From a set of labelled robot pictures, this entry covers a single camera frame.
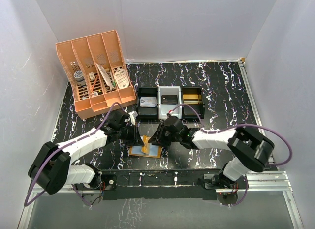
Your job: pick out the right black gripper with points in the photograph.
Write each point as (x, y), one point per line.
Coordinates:
(158, 138)

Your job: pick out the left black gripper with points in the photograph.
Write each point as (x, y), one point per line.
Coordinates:
(136, 140)

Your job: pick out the gold card with red logo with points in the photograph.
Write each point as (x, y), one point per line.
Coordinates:
(146, 148)

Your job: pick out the orange leather card holder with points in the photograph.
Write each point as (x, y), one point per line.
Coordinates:
(155, 151)

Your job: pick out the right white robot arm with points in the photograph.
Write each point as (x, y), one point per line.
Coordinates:
(250, 148)

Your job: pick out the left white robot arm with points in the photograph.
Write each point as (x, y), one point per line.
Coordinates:
(53, 166)

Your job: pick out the silver credit card stack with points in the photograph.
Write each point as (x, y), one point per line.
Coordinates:
(148, 102)

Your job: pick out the black credit card stack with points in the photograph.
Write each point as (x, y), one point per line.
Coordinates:
(169, 99)

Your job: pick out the white middle card bin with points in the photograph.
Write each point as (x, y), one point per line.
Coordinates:
(163, 110)

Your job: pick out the left black card bin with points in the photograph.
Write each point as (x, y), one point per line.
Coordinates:
(146, 113)

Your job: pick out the black card bin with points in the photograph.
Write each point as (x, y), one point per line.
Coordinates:
(146, 113)
(187, 113)

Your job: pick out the gold credit card stack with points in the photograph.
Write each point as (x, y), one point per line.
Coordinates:
(192, 99)

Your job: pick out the right black card bin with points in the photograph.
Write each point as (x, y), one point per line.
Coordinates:
(187, 113)

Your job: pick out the white labelled package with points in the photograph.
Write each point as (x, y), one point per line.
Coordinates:
(121, 78)

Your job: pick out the orange pencil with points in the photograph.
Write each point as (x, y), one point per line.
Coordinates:
(94, 83)

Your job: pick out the white paper leaflet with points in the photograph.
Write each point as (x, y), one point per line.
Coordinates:
(105, 76)

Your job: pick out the peach desk file organizer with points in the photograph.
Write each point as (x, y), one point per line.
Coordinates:
(83, 54)

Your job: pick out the grey tape roll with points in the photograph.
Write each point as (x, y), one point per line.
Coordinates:
(79, 78)

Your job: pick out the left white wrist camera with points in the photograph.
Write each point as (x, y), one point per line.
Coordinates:
(131, 119)

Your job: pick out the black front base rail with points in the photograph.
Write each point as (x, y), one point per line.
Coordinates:
(156, 184)

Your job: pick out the aluminium table frame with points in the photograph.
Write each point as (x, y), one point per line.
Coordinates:
(267, 204)

